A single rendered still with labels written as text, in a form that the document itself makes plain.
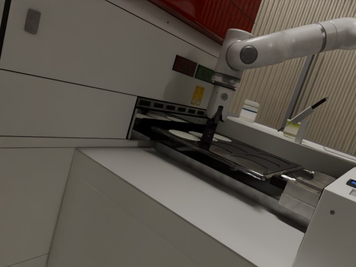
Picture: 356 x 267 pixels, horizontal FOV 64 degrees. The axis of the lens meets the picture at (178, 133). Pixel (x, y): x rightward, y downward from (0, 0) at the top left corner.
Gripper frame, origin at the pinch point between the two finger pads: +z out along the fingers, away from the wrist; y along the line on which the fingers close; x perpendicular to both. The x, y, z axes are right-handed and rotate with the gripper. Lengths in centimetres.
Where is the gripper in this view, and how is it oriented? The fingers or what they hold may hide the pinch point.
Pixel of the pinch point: (208, 134)
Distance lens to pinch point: 89.5
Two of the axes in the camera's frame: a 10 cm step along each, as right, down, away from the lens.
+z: -2.9, 9.4, 1.7
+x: -9.6, -2.7, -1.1
